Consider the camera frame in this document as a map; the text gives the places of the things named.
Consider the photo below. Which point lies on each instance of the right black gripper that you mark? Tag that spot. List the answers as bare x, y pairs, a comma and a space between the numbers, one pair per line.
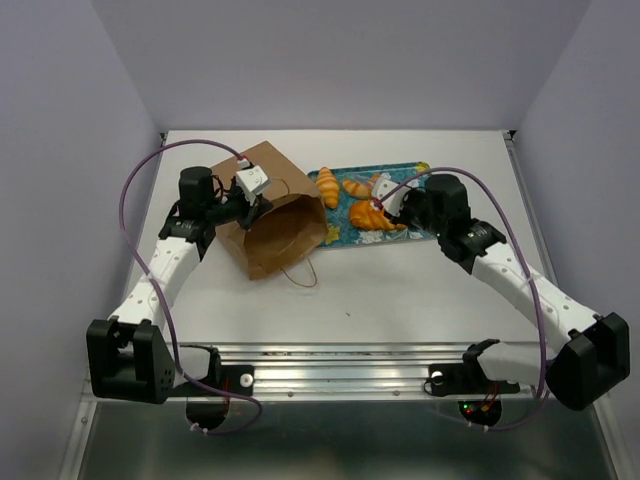
408, 198

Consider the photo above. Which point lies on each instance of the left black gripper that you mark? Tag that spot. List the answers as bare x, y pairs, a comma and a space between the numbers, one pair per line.
252, 212

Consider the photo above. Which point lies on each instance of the brown paper bag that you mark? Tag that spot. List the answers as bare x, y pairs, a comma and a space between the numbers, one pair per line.
290, 231

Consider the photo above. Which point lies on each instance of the curved fake croissant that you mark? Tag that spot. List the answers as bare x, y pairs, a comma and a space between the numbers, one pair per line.
360, 187

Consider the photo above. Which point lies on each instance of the large fake croissant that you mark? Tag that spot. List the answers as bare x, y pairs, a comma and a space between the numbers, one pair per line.
362, 215

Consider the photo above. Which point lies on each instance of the small fake croissant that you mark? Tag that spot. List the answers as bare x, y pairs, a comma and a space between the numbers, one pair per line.
329, 188

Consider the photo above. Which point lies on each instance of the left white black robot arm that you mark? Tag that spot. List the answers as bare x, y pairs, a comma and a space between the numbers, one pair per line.
129, 358

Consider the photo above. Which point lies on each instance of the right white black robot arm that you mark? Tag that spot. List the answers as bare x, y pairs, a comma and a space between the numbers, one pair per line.
580, 354

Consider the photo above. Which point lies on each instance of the teal floral tray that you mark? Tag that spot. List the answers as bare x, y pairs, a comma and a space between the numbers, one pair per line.
340, 231

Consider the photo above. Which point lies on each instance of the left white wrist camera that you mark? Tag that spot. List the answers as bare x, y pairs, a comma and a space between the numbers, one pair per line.
253, 182

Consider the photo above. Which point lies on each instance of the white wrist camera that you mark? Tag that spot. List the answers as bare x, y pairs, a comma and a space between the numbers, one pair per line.
253, 182
388, 196

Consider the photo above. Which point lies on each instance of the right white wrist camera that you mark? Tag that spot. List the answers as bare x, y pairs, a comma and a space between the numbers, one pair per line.
388, 196

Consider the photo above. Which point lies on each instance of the aluminium front rail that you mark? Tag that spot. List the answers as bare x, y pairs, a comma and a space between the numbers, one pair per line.
331, 372

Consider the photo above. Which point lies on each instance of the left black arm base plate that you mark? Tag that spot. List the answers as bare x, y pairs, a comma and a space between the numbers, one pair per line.
237, 379

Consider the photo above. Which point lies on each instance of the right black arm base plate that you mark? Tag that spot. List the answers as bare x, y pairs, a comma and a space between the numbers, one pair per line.
463, 379

